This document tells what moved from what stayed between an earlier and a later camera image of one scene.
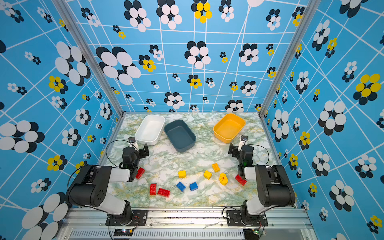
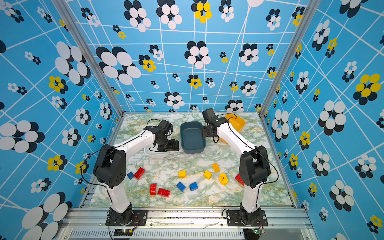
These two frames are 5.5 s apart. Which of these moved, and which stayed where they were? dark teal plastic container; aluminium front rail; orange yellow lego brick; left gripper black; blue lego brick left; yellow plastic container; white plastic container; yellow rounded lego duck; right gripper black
Moved: right gripper black; white plastic container; dark teal plastic container; left gripper black
Stayed: aluminium front rail; yellow plastic container; blue lego brick left; orange yellow lego brick; yellow rounded lego duck
